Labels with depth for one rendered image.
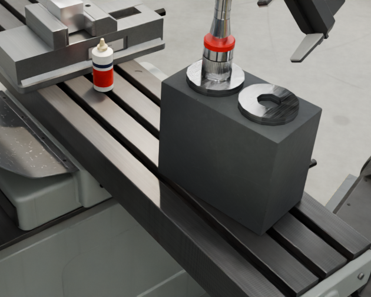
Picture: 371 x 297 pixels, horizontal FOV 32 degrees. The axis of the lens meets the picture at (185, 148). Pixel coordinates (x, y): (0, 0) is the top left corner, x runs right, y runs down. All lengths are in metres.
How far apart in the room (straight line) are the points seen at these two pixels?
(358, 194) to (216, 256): 0.74
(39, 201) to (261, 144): 0.50
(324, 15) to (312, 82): 2.15
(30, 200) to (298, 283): 0.54
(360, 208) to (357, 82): 1.66
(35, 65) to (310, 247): 0.64
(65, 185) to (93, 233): 0.16
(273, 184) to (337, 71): 2.34
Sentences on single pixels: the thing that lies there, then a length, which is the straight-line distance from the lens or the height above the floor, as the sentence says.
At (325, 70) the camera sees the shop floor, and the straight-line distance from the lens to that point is 3.27.
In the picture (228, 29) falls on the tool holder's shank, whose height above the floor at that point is 1.21.
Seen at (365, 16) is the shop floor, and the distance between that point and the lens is 3.85.
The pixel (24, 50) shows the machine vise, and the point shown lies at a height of 0.99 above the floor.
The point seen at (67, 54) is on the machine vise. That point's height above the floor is 0.98.
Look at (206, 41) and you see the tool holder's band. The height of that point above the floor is 1.19.
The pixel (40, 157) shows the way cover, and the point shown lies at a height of 0.86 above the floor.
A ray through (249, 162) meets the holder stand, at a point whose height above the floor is 1.05.
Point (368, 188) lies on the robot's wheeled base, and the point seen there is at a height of 0.59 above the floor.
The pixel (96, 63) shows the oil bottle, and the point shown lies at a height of 0.99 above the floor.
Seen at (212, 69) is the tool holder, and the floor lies 1.15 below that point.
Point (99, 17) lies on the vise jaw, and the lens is 1.35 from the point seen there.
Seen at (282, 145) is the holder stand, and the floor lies 1.10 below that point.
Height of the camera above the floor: 1.67
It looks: 39 degrees down
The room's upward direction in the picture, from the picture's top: 4 degrees clockwise
